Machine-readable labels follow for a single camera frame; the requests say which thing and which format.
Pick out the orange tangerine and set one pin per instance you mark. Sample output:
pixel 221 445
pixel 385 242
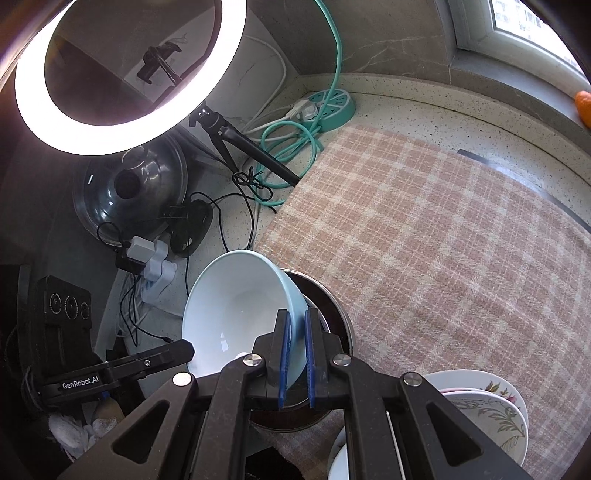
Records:
pixel 584 108

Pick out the pink plaid cloth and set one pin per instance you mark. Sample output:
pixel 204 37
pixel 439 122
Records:
pixel 438 254

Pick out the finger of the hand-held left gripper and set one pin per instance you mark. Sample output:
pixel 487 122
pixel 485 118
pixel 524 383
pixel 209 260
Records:
pixel 157 357

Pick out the black phone clamp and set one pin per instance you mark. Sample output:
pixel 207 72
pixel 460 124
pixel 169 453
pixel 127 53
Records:
pixel 157 60

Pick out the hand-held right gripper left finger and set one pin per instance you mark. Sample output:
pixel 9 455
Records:
pixel 284 355

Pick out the white power adapter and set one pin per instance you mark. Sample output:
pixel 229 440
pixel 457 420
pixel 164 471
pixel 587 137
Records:
pixel 161 270
pixel 141 248

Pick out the black tripod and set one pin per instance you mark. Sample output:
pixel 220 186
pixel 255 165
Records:
pixel 249 147

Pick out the person's left hand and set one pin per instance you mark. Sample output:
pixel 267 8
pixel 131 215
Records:
pixel 78 429

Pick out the small pink floral plate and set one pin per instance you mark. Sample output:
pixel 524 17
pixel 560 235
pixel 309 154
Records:
pixel 496 388

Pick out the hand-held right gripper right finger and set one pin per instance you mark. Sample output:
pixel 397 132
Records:
pixel 311 355

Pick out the white plug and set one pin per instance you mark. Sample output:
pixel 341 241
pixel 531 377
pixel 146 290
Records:
pixel 304 110

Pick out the black oval stand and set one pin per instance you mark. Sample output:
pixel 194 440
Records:
pixel 194 230

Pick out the light blue ceramic bowl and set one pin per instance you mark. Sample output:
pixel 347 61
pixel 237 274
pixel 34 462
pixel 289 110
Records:
pixel 231 309

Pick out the white framed window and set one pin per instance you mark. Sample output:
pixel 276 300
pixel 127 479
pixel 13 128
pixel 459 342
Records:
pixel 471 27

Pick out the teal round power strip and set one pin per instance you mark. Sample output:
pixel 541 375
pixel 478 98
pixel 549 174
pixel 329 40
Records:
pixel 337 108

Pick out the steel pot lid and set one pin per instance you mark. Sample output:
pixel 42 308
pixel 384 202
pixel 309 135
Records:
pixel 157 161

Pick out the white leaf-pattern plate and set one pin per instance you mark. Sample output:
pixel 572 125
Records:
pixel 485 415

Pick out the large steel bowl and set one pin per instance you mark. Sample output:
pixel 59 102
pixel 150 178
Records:
pixel 352 344

